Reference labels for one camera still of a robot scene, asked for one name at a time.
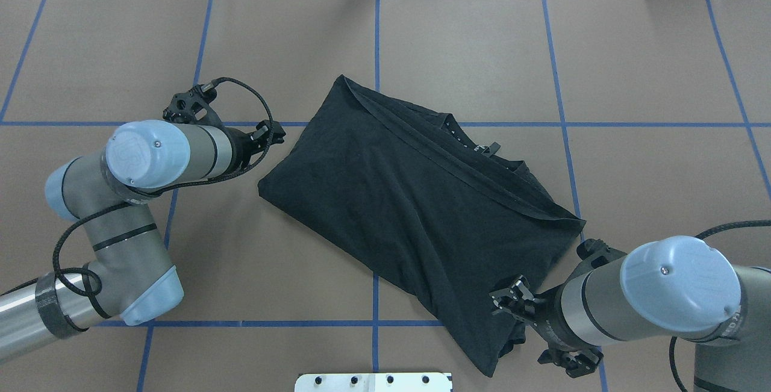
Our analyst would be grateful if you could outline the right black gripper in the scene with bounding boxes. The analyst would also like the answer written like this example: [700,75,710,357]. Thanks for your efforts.
[489,275,603,378]

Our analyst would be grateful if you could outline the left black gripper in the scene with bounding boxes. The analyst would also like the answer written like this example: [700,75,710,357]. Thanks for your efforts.
[226,120,286,173]

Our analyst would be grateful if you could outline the black graphic t-shirt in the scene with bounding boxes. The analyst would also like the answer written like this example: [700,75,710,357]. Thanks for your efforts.
[258,76,585,376]

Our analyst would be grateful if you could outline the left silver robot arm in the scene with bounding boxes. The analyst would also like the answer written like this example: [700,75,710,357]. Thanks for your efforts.
[2,120,285,364]

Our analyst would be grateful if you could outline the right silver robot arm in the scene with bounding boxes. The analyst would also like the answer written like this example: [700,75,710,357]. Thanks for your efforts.
[489,236,770,391]

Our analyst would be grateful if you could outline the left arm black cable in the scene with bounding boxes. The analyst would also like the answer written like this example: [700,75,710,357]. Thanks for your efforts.
[51,77,275,320]

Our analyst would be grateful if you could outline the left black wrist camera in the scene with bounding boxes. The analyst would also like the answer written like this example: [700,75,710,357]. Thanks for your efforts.
[162,82,223,128]

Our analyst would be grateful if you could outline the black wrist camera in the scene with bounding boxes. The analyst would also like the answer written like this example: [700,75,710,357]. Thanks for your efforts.
[576,238,628,274]
[162,82,223,128]

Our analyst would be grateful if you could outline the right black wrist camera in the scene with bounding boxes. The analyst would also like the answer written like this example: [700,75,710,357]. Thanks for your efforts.
[576,238,628,274]

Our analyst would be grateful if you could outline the white pedestal column base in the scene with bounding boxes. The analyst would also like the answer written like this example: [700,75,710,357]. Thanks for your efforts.
[294,371,455,391]

